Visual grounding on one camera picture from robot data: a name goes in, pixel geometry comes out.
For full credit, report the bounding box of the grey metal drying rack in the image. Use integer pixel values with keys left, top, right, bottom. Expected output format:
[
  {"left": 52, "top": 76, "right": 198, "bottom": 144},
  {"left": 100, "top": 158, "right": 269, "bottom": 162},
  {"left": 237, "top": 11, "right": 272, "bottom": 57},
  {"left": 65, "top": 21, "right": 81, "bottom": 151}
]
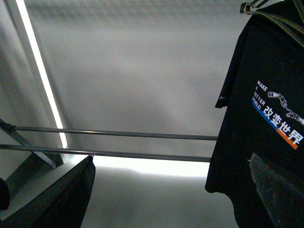
[{"left": 0, "top": 120, "right": 218, "bottom": 168}]

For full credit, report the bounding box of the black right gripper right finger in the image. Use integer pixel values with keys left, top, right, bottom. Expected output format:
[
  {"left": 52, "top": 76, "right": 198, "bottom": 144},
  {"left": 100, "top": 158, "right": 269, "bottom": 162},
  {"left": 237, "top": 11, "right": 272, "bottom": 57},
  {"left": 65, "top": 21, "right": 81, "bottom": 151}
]
[{"left": 249, "top": 153, "right": 304, "bottom": 228}]

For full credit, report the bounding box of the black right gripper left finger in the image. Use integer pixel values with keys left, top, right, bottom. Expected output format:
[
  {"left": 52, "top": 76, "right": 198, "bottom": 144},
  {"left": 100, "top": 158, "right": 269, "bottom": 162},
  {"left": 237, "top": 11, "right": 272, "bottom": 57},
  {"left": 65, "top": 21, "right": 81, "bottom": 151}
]
[{"left": 0, "top": 156, "right": 95, "bottom": 228}]

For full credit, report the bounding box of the black printed t-shirt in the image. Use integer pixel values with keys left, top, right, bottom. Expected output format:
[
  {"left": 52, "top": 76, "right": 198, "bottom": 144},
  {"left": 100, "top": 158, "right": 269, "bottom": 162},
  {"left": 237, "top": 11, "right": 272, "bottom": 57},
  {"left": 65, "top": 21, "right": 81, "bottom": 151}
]
[{"left": 205, "top": 0, "right": 304, "bottom": 228}]

